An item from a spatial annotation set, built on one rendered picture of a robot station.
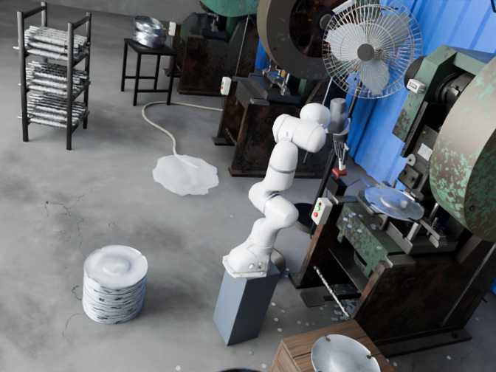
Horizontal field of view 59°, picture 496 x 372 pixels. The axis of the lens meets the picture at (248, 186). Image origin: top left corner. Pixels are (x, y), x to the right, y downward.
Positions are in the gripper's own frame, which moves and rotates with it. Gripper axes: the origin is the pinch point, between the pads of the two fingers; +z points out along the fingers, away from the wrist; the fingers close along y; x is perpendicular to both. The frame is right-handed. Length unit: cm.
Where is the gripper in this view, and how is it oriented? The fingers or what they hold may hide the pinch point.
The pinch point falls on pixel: (342, 163)
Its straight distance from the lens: 236.2
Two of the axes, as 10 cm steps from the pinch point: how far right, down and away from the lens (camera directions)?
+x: 9.2, -3.6, 1.7
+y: 3.6, 5.4, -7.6
